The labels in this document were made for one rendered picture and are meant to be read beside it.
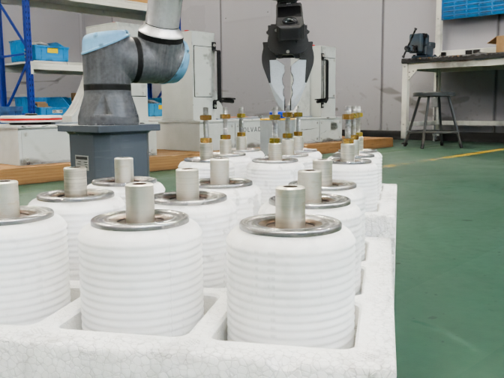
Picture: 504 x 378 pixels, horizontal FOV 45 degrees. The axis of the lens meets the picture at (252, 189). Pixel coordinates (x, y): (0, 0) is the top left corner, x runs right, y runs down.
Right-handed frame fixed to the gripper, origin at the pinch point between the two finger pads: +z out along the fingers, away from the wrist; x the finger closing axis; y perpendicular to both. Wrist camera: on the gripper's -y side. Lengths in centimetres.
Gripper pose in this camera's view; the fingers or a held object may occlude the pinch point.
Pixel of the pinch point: (287, 103)
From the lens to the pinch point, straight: 111.2
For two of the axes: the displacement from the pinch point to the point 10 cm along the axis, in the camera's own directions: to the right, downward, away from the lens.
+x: -10.0, 0.0, 0.3
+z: 0.1, 9.9, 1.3
